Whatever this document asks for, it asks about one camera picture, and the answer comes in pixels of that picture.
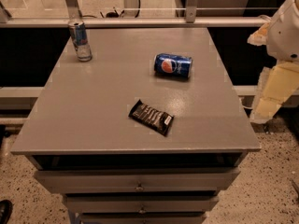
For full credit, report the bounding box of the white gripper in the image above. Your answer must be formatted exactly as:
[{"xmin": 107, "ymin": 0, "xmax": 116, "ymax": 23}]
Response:
[{"xmin": 248, "ymin": 0, "xmax": 299, "ymax": 124}]

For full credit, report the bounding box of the blue Pepsi can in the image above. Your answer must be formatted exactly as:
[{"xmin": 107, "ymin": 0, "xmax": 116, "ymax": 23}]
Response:
[{"xmin": 154, "ymin": 53, "xmax": 192, "ymax": 78}]

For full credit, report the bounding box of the silver blue Red Bull can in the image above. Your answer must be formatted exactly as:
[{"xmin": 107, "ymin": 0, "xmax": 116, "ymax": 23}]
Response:
[{"xmin": 68, "ymin": 20, "xmax": 93, "ymax": 62}]

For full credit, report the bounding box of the metal window railing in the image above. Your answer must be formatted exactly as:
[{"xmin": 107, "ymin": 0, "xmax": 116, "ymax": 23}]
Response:
[{"xmin": 0, "ymin": 0, "xmax": 299, "ymax": 29}]

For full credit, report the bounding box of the black snack bar wrapper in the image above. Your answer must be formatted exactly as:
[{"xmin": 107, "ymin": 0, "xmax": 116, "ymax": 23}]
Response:
[{"xmin": 129, "ymin": 100, "xmax": 174, "ymax": 136}]

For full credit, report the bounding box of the grey drawer cabinet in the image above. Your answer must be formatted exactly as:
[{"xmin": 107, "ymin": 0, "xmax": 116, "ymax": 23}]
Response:
[{"xmin": 12, "ymin": 28, "xmax": 260, "ymax": 224}]

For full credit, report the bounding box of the black shoe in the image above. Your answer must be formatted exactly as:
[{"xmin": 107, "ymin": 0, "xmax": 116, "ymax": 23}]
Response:
[{"xmin": 0, "ymin": 200, "xmax": 13, "ymax": 224}]

